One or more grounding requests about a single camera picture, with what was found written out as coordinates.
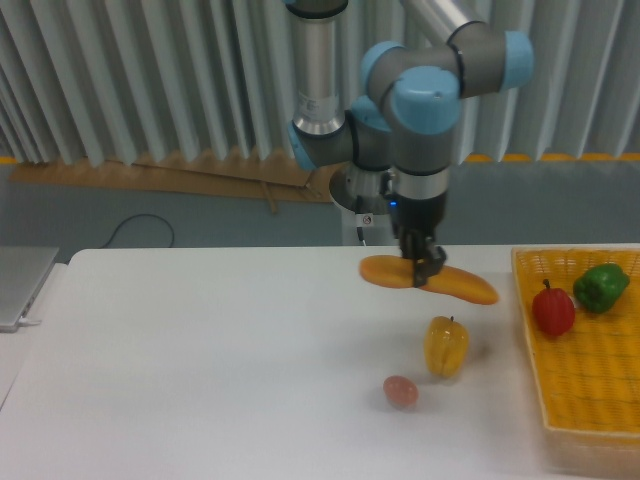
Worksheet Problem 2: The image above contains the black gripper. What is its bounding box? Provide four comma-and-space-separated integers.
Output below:
389, 193, 447, 288

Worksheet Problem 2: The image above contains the long orange bread loaf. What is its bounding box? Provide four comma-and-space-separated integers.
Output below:
359, 255, 499, 305

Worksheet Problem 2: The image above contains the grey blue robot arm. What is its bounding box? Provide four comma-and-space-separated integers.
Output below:
286, 1, 534, 287

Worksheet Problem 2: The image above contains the yellow bell pepper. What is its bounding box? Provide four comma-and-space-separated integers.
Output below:
423, 316, 469, 378

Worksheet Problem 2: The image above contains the brown egg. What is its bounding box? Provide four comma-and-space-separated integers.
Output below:
383, 375, 419, 408

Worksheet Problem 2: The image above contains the red bell pepper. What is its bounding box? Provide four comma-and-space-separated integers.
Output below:
532, 279, 576, 336

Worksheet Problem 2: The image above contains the green bell pepper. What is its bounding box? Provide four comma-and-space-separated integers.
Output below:
573, 263, 630, 314

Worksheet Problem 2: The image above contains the yellow woven basket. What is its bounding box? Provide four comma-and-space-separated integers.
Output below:
511, 247, 639, 442

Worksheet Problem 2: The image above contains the brown cardboard sheet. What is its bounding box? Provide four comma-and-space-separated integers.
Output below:
10, 150, 339, 213

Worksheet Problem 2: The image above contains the silver laptop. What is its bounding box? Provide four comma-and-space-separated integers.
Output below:
1, 246, 59, 333

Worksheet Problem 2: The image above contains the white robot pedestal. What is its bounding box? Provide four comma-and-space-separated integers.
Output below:
328, 164, 416, 247

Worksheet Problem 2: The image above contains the black floor cable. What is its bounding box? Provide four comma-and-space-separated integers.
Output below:
102, 213, 176, 249

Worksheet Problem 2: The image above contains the white laptop cable plug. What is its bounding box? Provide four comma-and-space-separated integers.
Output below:
18, 318, 42, 327

